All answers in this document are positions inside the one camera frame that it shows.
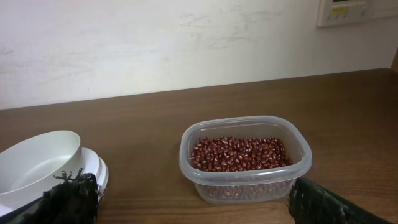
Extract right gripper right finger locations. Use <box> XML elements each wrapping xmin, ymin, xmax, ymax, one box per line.
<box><xmin>287</xmin><ymin>177</ymin><xmax>391</xmax><ymax>224</ymax></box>

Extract white round bowl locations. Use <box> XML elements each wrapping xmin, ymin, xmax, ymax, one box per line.
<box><xmin>1</xmin><ymin>131</ymin><xmax>82</xmax><ymax>209</ymax></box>

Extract clear plastic container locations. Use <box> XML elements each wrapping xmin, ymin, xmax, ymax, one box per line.
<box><xmin>179</xmin><ymin>116</ymin><xmax>312</xmax><ymax>204</ymax></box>

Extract white wall control panel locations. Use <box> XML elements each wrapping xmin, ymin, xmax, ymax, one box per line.
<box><xmin>317</xmin><ymin>0</ymin><xmax>397</xmax><ymax>27</ymax></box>

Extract white digital kitchen scale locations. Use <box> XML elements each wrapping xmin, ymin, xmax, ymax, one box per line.
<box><xmin>1</xmin><ymin>147</ymin><xmax>109</xmax><ymax>218</ymax></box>

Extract red adzuki beans in container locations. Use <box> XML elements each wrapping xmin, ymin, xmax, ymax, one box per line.
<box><xmin>188</xmin><ymin>136</ymin><xmax>293</xmax><ymax>172</ymax></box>

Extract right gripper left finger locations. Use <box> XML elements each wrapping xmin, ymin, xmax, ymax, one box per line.
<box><xmin>20</xmin><ymin>169</ymin><xmax>100</xmax><ymax>224</ymax></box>

